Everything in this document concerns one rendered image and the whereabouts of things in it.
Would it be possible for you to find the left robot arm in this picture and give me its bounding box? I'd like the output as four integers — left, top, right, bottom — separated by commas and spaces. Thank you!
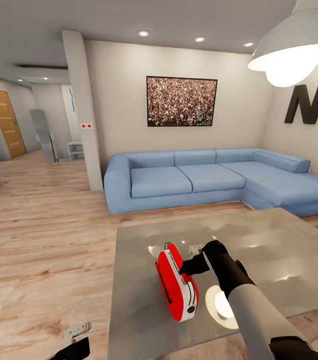
46, 321, 92, 360

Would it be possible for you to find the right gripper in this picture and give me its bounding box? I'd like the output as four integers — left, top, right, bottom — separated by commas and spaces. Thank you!
179, 254, 210, 276

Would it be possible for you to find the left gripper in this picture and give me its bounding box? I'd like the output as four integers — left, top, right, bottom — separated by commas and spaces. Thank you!
62, 337, 90, 360

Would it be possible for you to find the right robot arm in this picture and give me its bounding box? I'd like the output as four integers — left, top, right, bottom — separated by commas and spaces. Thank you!
179, 240, 318, 360

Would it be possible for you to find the radio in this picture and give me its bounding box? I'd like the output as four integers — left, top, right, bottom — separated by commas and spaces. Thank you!
155, 243, 199, 322

